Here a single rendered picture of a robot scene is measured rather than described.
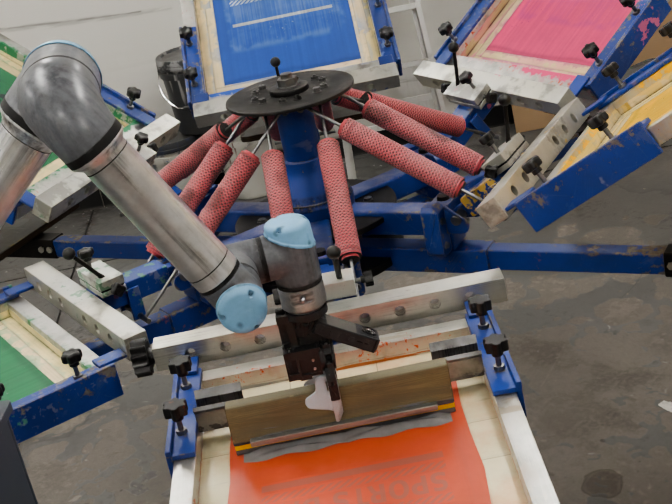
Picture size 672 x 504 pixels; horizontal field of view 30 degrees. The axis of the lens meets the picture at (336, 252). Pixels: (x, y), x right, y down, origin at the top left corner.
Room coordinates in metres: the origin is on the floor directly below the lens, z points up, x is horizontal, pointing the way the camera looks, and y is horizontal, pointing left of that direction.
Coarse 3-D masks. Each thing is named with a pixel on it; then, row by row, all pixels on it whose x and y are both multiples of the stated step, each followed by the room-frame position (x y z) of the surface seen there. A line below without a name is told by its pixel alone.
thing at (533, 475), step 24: (384, 336) 2.10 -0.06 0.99; (408, 336) 2.08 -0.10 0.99; (432, 336) 2.07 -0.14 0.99; (456, 336) 2.07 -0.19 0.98; (264, 360) 2.11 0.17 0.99; (336, 360) 2.08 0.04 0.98; (360, 360) 2.08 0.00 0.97; (384, 360) 2.07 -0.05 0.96; (216, 384) 2.08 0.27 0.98; (264, 384) 2.08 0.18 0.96; (504, 408) 1.76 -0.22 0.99; (504, 432) 1.73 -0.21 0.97; (528, 432) 1.68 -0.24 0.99; (528, 456) 1.62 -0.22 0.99; (192, 480) 1.75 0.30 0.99; (528, 480) 1.55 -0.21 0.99
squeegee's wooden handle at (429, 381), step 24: (432, 360) 1.86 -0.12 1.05; (312, 384) 1.86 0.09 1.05; (360, 384) 1.84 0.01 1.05; (384, 384) 1.84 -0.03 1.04; (408, 384) 1.84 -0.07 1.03; (432, 384) 1.84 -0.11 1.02; (240, 408) 1.84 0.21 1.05; (264, 408) 1.84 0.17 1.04; (288, 408) 1.84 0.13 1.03; (360, 408) 1.84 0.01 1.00; (384, 408) 1.84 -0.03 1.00; (240, 432) 1.84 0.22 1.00; (264, 432) 1.84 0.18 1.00
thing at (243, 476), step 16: (336, 448) 1.81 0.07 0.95; (240, 464) 1.82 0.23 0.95; (256, 464) 1.81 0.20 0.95; (272, 464) 1.80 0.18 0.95; (288, 464) 1.79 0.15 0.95; (304, 464) 1.78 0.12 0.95; (320, 464) 1.77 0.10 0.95; (336, 464) 1.76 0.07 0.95; (240, 480) 1.77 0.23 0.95; (256, 480) 1.76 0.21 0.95; (272, 480) 1.75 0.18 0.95; (240, 496) 1.73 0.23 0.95; (256, 496) 1.72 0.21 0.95
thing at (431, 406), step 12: (408, 408) 1.83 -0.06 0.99; (420, 408) 1.82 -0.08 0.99; (432, 408) 1.82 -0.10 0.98; (348, 420) 1.83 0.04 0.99; (360, 420) 1.82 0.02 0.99; (372, 420) 1.82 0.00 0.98; (384, 420) 1.82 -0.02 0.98; (288, 432) 1.83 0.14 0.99; (300, 432) 1.83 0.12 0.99; (312, 432) 1.83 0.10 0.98; (324, 432) 1.82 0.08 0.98; (252, 444) 1.83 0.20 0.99; (264, 444) 1.83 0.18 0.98
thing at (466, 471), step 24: (456, 384) 1.94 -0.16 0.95; (456, 408) 1.86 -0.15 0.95; (408, 432) 1.81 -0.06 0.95; (432, 432) 1.80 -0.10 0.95; (456, 432) 1.78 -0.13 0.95; (360, 456) 1.77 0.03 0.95; (384, 456) 1.76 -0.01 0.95; (456, 456) 1.71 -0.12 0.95; (456, 480) 1.65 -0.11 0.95; (480, 480) 1.63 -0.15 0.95
